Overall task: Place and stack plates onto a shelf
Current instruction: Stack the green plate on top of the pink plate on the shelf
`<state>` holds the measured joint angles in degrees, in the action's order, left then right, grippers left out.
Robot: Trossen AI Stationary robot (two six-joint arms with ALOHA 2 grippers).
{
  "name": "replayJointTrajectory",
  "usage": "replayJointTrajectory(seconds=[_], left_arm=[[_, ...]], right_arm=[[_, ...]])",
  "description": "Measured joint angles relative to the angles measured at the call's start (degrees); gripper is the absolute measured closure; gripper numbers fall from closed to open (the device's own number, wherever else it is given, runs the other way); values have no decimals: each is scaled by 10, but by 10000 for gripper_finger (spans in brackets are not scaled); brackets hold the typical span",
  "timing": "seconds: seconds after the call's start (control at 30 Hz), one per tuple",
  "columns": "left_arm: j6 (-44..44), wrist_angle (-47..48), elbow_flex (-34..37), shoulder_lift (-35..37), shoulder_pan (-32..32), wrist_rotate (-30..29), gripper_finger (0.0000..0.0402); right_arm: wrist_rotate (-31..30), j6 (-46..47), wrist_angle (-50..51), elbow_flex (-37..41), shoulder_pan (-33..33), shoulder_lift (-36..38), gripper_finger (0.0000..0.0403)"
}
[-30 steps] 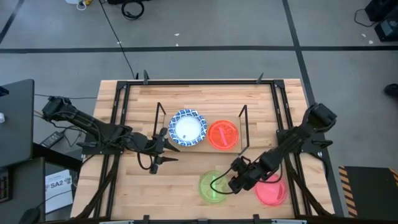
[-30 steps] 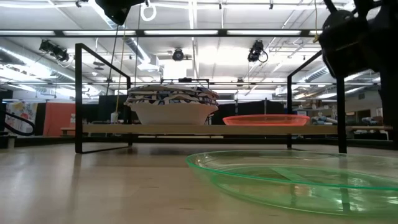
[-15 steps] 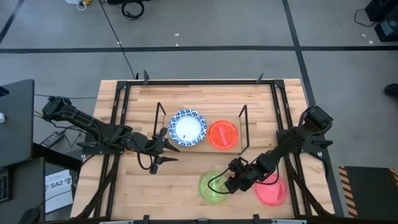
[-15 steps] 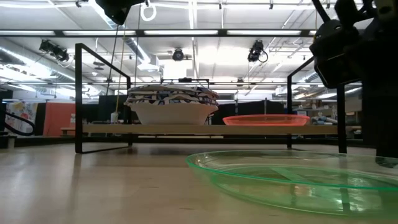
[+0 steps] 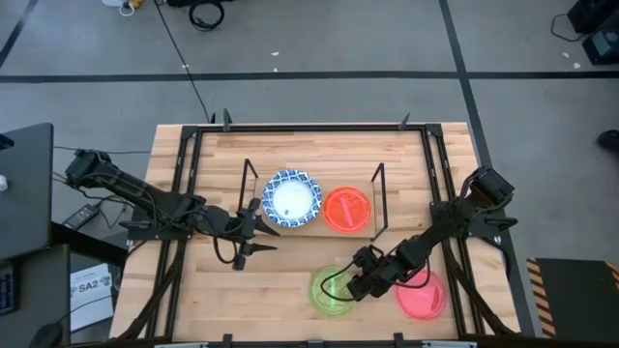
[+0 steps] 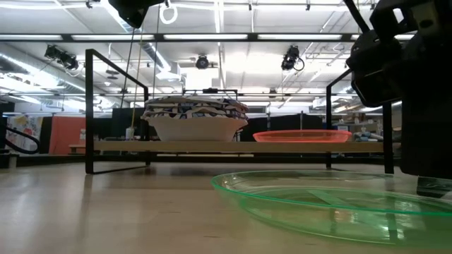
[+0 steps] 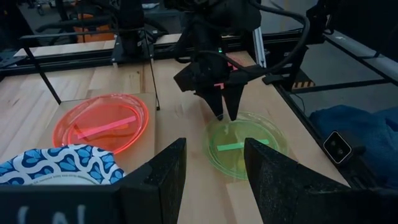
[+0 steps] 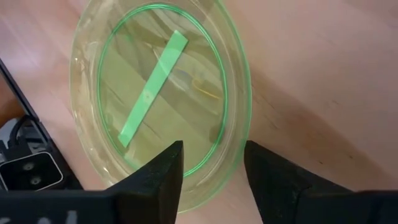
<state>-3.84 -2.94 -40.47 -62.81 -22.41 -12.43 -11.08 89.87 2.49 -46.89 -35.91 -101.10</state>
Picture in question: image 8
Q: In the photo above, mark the translucent green plastic plate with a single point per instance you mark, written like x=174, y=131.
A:
x=192, y=124

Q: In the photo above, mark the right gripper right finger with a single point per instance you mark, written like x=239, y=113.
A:
x=276, y=189

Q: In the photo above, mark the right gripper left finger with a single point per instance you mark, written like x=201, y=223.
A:
x=152, y=193

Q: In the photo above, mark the black table-level camera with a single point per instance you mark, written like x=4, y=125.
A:
x=31, y=174

